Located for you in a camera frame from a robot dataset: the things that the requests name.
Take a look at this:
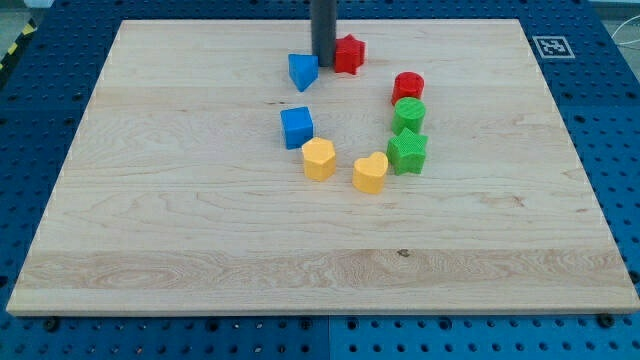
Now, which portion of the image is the yellow pentagon block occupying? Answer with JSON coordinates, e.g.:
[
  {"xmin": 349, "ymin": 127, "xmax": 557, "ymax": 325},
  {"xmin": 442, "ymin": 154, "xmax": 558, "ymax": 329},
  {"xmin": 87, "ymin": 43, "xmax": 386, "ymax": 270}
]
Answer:
[{"xmin": 302, "ymin": 137, "xmax": 336, "ymax": 181}]

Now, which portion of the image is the green cylinder block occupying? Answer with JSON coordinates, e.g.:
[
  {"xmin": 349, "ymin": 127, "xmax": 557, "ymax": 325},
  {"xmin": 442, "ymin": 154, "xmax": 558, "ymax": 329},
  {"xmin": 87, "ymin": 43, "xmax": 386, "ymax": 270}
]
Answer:
[{"xmin": 391, "ymin": 97, "xmax": 426, "ymax": 135}]

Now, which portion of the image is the white cable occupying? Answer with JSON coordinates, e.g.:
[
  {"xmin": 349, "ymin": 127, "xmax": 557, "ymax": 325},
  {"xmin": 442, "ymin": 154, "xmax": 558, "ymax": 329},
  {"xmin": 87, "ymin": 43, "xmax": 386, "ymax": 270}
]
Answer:
[{"xmin": 610, "ymin": 13, "xmax": 640, "ymax": 51}]

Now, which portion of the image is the yellow black hazard tape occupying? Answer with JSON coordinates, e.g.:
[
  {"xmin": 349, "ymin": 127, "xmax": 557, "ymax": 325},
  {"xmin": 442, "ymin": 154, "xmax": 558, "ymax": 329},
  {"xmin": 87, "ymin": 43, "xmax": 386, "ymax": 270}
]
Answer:
[{"xmin": 1, "ymin": 17, "xmax": 38, "ymax": 74}]

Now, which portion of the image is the blue triangle block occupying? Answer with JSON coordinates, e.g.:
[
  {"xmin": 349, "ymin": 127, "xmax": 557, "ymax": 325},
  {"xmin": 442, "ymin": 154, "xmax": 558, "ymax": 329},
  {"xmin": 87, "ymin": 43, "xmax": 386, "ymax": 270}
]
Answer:
[{"xmin": 288, "ymin": 54, "xmax": 319, "ymax": 92}]

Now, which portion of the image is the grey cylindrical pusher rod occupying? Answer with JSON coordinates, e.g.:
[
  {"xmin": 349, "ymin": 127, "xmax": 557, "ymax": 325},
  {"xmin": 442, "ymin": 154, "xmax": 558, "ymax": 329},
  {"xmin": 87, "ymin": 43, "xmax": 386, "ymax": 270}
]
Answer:
[{"xmin": 309, "ymin": 0, "xmax": 337, "ymax": 67}]

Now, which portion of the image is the red star block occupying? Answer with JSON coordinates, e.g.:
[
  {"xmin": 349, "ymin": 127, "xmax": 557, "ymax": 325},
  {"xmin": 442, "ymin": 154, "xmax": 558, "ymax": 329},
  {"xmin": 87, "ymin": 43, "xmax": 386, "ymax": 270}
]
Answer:
[{"xmin": 334, "ymin": 34, "xmax": 366, "ymax": 75}]

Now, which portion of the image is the blue cube block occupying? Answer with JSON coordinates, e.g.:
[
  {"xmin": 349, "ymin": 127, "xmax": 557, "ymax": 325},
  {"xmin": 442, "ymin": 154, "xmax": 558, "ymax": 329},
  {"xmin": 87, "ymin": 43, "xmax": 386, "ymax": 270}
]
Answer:
[{"xmin": 280, "ymin": 107, "xmax": 314, "ymax": 150}]

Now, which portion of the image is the yellow heart block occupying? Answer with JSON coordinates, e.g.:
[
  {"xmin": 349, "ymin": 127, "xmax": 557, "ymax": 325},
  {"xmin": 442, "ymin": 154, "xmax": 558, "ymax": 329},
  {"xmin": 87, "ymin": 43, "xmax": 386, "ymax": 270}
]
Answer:
[{"xmin": 352, "ymin": 152, "xmax": 389, "ymax": 194}]

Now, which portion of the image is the light wooden board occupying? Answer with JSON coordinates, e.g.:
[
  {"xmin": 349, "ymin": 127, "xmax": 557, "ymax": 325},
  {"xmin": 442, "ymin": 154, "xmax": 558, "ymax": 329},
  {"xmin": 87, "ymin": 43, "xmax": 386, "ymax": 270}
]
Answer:
[{"xmin": 7, "ymin": 19, "xmax": 639, "ymax": 316}]

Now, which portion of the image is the green star block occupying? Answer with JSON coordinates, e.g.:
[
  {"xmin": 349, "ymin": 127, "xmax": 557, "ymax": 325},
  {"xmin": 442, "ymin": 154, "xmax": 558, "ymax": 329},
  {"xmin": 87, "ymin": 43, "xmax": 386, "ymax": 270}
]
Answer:
[{"xmin": 386, "ymin": 128, "xmax": 428, "ymax": 175}]

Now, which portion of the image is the white fiducial marker tag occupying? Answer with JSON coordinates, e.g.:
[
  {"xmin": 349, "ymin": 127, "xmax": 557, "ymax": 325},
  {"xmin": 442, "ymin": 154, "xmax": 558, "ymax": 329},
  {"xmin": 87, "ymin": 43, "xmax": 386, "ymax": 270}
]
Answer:
[{"xmin": 532, "ymin": 35, "xmax": 575, "ymax": 59}]

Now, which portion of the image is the red cylinder block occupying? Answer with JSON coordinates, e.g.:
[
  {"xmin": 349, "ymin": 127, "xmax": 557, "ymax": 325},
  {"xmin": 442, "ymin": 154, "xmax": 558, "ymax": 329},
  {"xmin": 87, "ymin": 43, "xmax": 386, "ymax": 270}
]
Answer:
[{"xmin": 391, "ymin": 71, "xmax": 425, "ymax": 105}]

